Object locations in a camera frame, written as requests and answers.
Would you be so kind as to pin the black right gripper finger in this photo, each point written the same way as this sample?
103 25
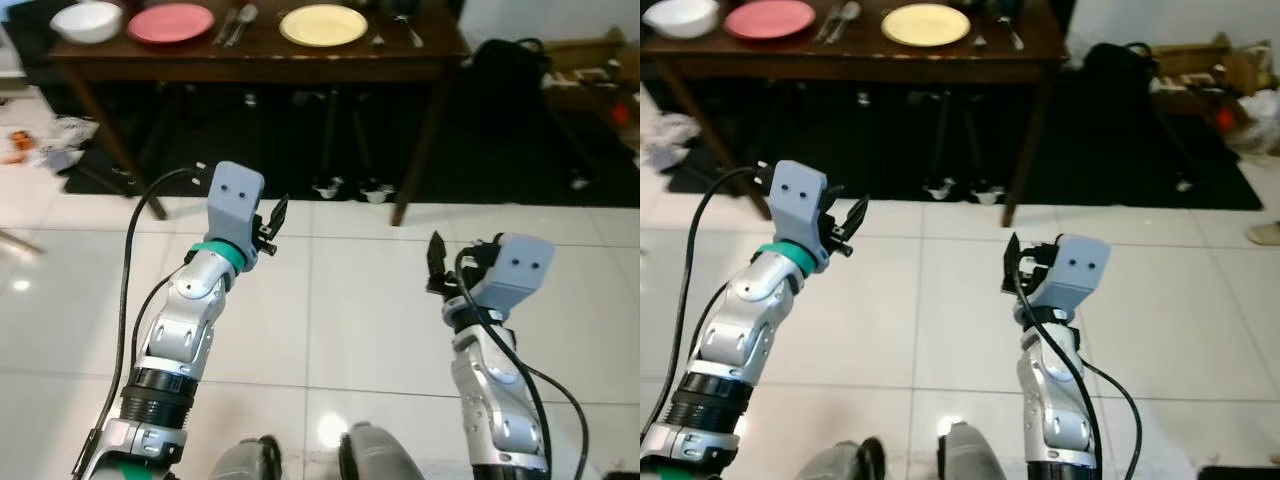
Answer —
437 262
1013 262

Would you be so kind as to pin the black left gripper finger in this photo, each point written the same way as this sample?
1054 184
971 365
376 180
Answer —
846 238
268 226
857 213
280 213

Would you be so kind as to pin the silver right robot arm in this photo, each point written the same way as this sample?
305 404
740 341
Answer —
1050 400
492 400

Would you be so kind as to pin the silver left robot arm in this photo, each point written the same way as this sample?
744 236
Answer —
185 320
745 330

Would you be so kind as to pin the black stand with casters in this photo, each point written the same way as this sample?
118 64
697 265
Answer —
350 150
962 150

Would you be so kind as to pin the black rug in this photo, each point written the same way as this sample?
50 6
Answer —
1100 165

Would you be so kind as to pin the dark wooden table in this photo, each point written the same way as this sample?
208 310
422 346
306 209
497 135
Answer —
250 62
860 60

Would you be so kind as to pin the crumpled white paper litter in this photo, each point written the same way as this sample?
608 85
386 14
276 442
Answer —
668 135
60 135

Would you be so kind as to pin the yellow plate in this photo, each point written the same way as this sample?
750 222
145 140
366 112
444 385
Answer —
323 26
926 25

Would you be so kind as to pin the grey right robot leg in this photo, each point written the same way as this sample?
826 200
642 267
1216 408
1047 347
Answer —
970 452
378 452

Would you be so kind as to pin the grey robot leg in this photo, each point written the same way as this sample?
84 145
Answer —
835 462
970 452
245 460
378 452

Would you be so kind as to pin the black bag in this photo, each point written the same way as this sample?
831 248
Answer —
510 70
1120 72

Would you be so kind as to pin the silver spoon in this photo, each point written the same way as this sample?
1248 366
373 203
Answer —
243 20
1011 32
846 16
409 31

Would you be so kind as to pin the pink plate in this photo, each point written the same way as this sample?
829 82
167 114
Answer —
170 24
769 19

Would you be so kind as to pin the grey left robot leg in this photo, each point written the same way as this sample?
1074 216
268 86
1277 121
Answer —
835 462
245 460

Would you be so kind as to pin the person's foot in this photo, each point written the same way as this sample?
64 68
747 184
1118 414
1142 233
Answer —
1265 233

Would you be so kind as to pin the wooden crate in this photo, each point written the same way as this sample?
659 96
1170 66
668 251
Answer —
590 60
1190 62

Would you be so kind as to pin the white bowl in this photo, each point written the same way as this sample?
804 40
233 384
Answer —
86 22
680 16

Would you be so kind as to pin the white plastic bag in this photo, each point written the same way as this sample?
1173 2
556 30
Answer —
1258 100

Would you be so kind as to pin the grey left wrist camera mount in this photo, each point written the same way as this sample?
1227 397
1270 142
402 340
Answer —
798 200
235 200

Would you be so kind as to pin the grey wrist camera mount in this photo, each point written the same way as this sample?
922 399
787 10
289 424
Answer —
515 270
1075 272
235 200
798 200

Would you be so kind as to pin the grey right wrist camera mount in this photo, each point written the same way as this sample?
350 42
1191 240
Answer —
1075 272
515 270

